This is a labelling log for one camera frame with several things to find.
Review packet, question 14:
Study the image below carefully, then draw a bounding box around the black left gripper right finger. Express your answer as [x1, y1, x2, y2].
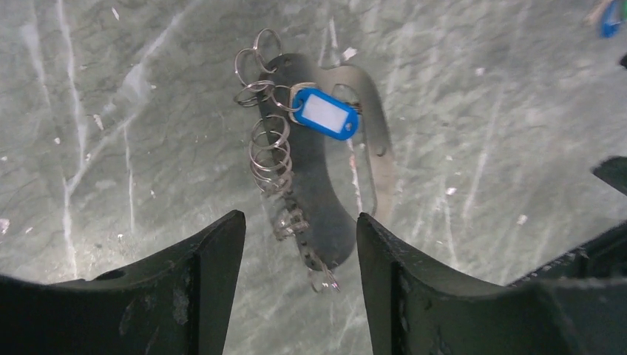
[356, 214, 626, 354]

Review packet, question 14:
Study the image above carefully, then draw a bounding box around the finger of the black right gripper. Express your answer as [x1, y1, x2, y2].
[592, 156, 627, 195]

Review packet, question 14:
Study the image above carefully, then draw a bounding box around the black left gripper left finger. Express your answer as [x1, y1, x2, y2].
[1, 210, 246, 354]

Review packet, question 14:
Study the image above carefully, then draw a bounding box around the blue plastic key tag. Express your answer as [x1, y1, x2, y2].
[292, 87, 359, 141]

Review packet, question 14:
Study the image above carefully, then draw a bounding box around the blue key tag far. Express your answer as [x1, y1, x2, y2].
[583, 0, 626, 38]

